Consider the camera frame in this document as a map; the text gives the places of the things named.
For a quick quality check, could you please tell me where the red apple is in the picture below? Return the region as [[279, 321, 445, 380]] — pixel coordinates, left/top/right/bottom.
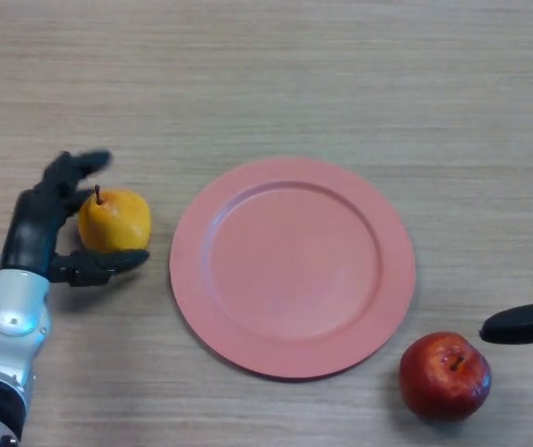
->
[[398, 331, 493, 423]]

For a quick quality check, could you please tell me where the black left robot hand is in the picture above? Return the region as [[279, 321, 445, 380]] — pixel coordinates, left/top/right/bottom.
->
[[0, 149, 150, 288]]

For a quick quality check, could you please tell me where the pink round plate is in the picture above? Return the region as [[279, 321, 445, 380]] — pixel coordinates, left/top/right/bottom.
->
[[169, 156, 417, 384]]

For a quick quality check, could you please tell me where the yellow pear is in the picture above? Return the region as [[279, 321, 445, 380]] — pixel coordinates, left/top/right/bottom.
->
[[76, 184, 152, 255]]

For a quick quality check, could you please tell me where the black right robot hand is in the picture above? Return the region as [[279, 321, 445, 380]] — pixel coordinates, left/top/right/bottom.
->
[[479, 97, 533, 350]]

